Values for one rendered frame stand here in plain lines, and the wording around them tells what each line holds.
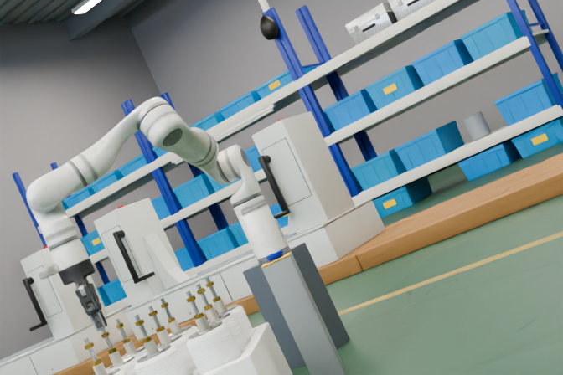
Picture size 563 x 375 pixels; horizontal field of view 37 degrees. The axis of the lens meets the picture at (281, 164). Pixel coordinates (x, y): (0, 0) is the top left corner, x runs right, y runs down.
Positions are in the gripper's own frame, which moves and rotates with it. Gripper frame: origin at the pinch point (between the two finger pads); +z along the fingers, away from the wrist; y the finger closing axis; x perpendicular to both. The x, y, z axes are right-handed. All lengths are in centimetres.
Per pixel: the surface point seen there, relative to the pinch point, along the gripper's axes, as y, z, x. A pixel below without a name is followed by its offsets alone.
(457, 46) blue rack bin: 388, -60, -280
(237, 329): -8.8, 13.5, -26.5
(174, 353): -17.0, 11.5, -12.5
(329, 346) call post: -7, 26, -43
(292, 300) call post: -6.0, 13.4, -40.5
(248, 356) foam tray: -26.1, 17.3, -25.4
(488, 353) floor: -38, 35, -66
